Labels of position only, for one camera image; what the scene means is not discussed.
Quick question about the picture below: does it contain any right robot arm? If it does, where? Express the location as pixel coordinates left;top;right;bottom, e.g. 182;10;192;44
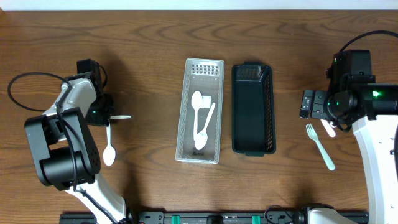
300;83;397;223

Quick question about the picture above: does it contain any white spoon horizontal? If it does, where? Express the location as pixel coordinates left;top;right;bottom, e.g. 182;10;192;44
110;115;131;119

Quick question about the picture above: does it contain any pale pink plastic spoon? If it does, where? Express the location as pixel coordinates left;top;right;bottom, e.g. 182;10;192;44
321;119;336;138

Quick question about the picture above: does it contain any white spoon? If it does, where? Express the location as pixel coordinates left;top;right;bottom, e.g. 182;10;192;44
195;103;216;150
191;91;203;140

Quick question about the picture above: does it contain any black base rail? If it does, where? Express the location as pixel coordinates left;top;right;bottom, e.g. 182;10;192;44
59;205;369;224

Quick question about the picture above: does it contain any black mesh plastic basket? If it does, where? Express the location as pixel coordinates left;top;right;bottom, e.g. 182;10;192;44
232;62;276;157

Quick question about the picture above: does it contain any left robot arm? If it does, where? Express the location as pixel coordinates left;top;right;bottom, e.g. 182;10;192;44
24;72;129;223

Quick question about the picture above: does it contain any pale green plastic fork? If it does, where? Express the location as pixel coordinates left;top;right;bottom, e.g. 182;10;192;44
305;123;336;170

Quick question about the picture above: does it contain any white spoon vertical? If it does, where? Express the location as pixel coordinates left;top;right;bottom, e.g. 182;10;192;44
103;124;116;166

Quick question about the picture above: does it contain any clear mesh plastic basket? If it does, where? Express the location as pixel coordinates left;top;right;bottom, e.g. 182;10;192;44
175;58;224;164

